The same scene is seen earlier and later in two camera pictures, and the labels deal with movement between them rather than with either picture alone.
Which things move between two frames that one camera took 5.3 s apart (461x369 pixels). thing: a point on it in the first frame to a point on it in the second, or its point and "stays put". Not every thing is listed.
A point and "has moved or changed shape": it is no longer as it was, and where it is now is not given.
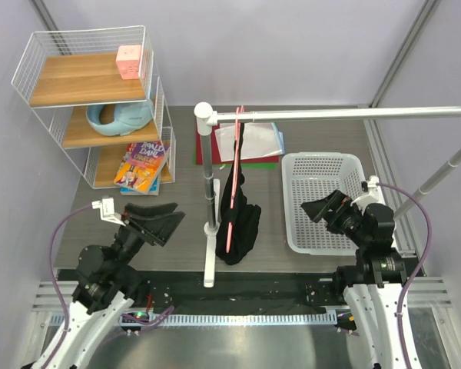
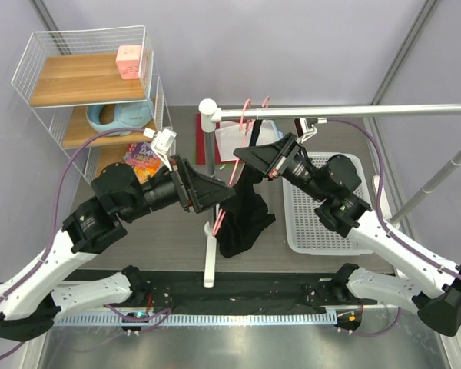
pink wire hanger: [239, 121] to [247, 126]
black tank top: [240, 220] has moved or changed shape
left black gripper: [154, 229] to [197, 191]
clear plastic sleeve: [260, 139] stays put
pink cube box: [127, 61] stays put
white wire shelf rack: [94, 91] stays put
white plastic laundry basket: [309, 177] stays put
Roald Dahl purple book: [141, 164] stays put
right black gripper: [336, 201] to [273, 159]
